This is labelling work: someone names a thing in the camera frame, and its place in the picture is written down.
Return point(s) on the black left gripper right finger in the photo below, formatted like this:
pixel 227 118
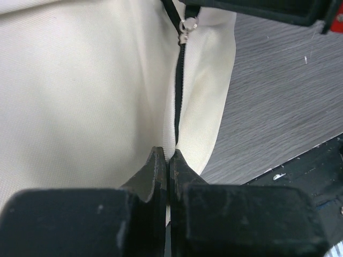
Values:
pixel 240 220

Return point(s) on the black mounting base plate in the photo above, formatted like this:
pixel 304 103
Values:
pixel 318 172

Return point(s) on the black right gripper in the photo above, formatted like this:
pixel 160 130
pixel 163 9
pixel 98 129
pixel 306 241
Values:
pixel 297 12

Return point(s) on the cream canvas backpack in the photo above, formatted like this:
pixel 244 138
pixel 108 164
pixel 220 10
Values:
pixel 88 88

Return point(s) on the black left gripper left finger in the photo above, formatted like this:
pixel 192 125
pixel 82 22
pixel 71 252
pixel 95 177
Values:
pixel 127 221

